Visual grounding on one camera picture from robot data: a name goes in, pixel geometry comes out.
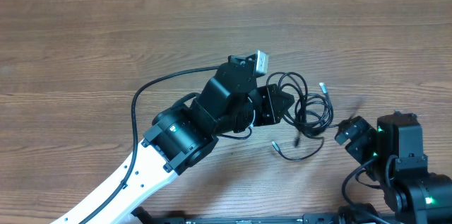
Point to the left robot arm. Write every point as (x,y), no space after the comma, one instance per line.
(183,135)

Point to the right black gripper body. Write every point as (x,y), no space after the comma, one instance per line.
(365,148)

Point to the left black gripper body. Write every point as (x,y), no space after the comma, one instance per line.
(263,111)

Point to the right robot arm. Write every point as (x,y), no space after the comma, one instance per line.
(392,154)

